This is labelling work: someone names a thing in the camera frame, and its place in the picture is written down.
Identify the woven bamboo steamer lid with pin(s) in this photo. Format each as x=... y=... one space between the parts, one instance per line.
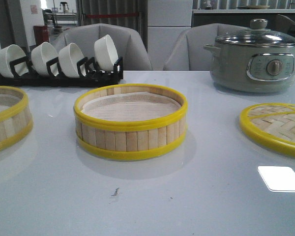
x=271 y=125

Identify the bamboo steamer basket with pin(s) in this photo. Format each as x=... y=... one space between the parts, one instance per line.
x=131 y=140
x=15 y=117

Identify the white steamer liner cloth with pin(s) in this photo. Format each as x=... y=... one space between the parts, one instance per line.
x=135 y=106

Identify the left grey chair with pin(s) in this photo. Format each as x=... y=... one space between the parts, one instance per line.
x=128 y=44

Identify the grey chair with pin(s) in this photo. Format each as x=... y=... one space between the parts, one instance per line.
x=188 y=53
x=128 y=44

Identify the black bowl rack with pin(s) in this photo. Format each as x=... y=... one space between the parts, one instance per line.
x=90 y=76

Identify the white bowl right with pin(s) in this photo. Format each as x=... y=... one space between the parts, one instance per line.
x=105 y=53

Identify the white bowl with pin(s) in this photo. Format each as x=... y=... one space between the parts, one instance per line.
x=105 y=53
x=40 y=55
x=68 y=58
x=8 y=54

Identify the right grey chair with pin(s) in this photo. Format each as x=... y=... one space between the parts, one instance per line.
x=188 y=53

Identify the white cabinet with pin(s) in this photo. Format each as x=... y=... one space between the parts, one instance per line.
x=166 y=19

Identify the green electric cooking pot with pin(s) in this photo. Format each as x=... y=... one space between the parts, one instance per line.
x=252 y=68

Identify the red cylinder container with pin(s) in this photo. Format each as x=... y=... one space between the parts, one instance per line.
x=40 y=34

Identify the glass pot lid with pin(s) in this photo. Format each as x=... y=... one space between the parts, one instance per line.
x=257 y=35

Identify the white bowl far left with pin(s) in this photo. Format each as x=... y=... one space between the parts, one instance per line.
x=8 y=54

